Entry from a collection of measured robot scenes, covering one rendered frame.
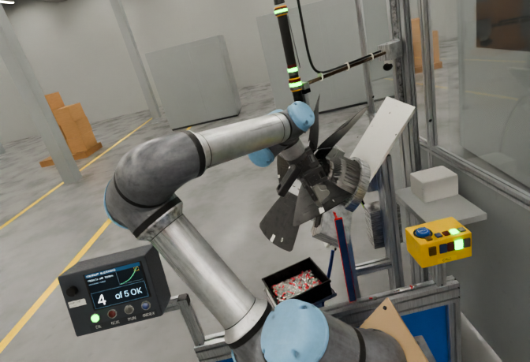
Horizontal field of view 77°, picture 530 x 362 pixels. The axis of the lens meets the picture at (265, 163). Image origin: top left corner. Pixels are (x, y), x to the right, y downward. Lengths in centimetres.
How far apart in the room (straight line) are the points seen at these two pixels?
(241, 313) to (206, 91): 793
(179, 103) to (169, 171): 811
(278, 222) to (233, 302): 79
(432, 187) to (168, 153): 133
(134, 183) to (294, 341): 38
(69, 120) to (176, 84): 259
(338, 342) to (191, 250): 32
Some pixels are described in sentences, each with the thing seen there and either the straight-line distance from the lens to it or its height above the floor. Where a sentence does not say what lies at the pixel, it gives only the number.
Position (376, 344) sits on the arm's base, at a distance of 72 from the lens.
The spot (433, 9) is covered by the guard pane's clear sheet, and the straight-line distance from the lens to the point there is 181.
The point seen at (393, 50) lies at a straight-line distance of 169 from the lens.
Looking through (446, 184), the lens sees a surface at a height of 93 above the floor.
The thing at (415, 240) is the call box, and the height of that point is 107.
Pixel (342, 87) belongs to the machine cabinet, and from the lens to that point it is 690.
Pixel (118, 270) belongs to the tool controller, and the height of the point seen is 123.
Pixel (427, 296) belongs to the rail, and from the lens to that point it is 131.
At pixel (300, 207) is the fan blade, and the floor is 116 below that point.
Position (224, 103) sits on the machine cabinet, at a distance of 848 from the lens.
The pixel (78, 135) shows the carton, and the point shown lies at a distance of 919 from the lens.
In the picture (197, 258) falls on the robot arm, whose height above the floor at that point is 138.
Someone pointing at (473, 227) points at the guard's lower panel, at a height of 69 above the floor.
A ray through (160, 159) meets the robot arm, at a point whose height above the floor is 159.
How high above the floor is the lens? 175
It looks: 21 degrees down
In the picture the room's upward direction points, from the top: 14 degrees counter-clockwise
